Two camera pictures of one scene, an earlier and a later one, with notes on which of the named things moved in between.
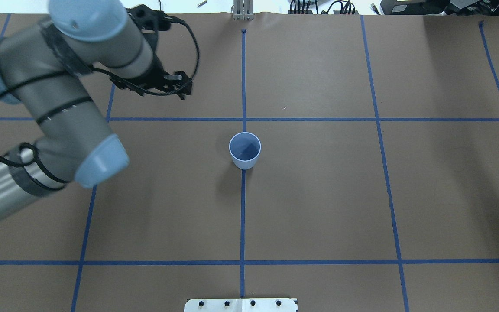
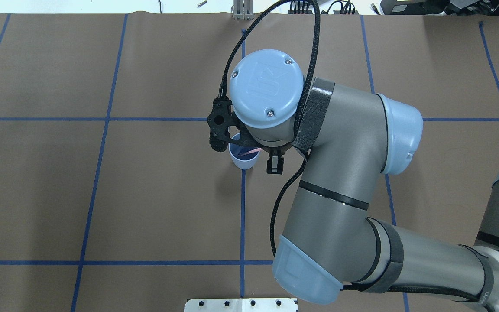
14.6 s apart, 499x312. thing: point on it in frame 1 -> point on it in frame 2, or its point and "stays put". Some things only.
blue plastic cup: x=244 y=148 stays put
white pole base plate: x=267 y=304 stays put
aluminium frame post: x=243 y=10 stays put
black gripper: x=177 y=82 -> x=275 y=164
